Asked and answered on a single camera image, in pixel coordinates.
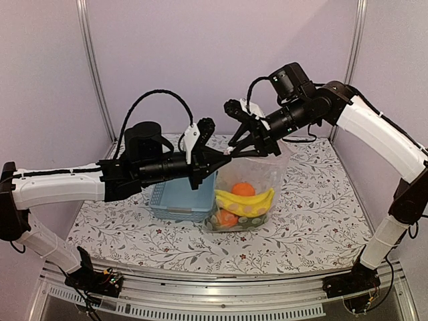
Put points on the right aluminium frame post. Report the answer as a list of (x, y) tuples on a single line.
[(356, 40)]

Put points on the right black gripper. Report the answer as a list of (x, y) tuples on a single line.
[(257, 128)]

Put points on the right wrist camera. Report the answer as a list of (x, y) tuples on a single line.
[(238, 110)]

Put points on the orange toy fruit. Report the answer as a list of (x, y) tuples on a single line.
[(243, 189)]

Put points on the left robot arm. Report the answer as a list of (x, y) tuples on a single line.
[(148, 158)]

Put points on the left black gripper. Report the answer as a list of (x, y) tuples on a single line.
[(204, 162)]

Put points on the aluminium front rail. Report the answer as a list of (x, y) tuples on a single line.
[(156, 294)]

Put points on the green orange toy mango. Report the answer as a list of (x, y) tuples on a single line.
[(226, 219)]

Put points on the clear zip top bag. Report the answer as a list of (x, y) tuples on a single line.
[(263, 173)]

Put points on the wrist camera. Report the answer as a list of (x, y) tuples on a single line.
[(238, 110), (195, 136)]

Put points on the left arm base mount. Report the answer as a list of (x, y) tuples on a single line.
[(106, 283)]

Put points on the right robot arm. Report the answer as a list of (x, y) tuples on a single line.
[(303, 103)]

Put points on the yellow toy banana bunch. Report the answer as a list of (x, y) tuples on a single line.
[(245, 206)]

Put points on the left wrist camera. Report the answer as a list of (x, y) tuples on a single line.
[(195, 136)]

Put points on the aluminium frame post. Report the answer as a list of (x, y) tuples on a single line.
[(84, 21), (356, 40)]

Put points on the blue plastic basket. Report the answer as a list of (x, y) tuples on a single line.
[(175, 200)]

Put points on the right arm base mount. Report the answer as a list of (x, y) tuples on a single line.
[(358, 279)]

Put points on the floral tablecloth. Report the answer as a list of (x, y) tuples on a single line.
[(317, 225)]

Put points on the left aluminium frame post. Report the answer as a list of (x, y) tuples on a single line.
[(84, 21)]

